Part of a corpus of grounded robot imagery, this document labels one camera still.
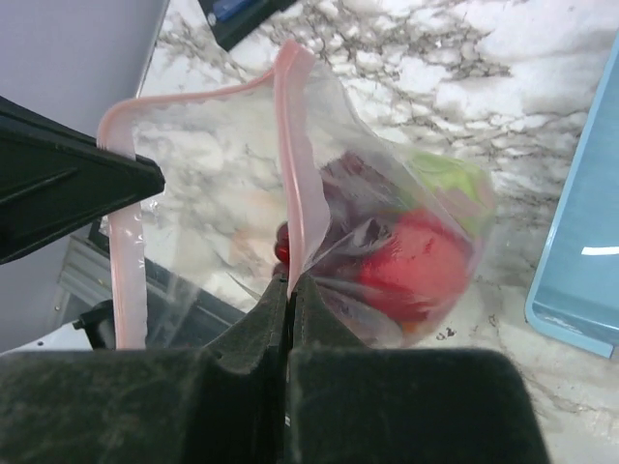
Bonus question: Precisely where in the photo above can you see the clear pink zip top bag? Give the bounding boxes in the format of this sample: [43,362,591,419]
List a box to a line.
[97,42,491,349]

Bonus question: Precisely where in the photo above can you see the green toy cabbage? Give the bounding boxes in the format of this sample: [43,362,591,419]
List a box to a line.
[409,151,495,237]

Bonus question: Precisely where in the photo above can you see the dark red toy grapes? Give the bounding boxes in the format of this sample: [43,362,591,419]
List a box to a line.
[273,153,422,272]

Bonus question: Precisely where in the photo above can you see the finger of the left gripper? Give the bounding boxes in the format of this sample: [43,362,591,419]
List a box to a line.
[1,99,164,263]

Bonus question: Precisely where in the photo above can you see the orange toy pumpkin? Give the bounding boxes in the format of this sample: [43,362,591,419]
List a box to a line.
[399,321,426,336]

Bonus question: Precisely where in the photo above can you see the red toy tomato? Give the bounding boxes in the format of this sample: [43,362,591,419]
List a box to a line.
[358,208,471,326]

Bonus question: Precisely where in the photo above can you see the blue red screwdriver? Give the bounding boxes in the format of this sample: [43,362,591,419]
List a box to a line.
[207,0,255,25]

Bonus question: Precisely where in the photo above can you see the black foam pad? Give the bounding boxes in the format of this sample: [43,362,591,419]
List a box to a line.
[198,0,296,51]

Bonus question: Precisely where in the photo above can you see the light blue plastic basket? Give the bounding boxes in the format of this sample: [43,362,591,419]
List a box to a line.
[525,47,619,358]

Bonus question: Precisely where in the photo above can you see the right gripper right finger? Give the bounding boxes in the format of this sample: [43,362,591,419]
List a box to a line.
[284,277,549,463]

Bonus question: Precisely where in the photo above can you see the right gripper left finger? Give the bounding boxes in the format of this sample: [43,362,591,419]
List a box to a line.
[1,276,288,463]

